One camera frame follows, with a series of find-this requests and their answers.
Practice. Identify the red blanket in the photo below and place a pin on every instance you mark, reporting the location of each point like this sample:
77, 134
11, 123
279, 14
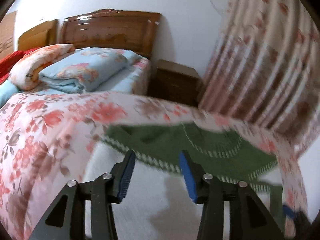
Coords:
10, 63

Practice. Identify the pink floral blanket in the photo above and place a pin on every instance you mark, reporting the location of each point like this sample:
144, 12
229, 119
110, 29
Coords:
45, 135

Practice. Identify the light blue floral bed sheet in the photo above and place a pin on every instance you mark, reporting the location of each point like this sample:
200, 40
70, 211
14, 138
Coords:
130, 80

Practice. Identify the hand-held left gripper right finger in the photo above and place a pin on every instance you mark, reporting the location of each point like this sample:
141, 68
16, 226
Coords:
187, 177

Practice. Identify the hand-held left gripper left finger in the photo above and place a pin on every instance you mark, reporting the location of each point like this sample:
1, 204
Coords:
127, 177

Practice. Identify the dark wooden nightstand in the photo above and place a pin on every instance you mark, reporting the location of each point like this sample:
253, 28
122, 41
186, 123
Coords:
175, 82

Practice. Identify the floral striped curtain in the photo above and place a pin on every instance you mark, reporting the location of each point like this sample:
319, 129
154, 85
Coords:
262, 67

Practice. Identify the cardboard box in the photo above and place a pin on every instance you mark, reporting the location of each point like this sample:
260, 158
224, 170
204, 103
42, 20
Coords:
7, 35

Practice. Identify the plain wooden headboard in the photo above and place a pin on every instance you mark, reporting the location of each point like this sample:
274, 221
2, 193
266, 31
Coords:
37, 36

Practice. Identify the folded orange floral quilt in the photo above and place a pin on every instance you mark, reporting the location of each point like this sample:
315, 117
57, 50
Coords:
37, 62

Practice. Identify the glossy wooden headboard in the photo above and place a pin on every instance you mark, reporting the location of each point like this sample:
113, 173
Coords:
112, 30

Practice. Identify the green and white knit sweater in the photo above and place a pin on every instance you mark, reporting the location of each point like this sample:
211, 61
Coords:
162, 142

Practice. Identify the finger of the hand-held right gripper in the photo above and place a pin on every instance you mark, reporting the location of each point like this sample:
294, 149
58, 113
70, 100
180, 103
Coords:
288, 211

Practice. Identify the folded light blue quilt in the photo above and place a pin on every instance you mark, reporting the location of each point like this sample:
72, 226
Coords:
85, 70

